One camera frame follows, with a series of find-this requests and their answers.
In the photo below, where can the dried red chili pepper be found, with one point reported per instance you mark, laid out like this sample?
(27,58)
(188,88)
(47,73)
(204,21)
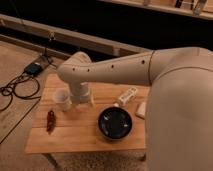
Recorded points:
(51,121)

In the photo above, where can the translucent white cup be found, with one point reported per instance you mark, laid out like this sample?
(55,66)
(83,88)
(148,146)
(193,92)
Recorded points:
(62,98)

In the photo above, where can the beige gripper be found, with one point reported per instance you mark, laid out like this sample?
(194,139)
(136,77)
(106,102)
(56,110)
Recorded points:
(80,93)

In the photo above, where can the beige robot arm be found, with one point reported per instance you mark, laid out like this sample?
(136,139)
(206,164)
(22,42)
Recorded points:
(179,109)

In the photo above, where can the dark ceramic bowl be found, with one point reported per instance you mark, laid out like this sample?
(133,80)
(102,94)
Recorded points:
(114,123)

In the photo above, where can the wooden table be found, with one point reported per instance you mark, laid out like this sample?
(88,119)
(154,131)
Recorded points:
(77,130)

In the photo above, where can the black power adapter box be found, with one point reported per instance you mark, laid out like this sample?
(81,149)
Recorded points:
(33,69)

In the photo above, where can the white block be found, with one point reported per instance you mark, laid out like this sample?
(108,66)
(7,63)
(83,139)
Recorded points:
(141,110)

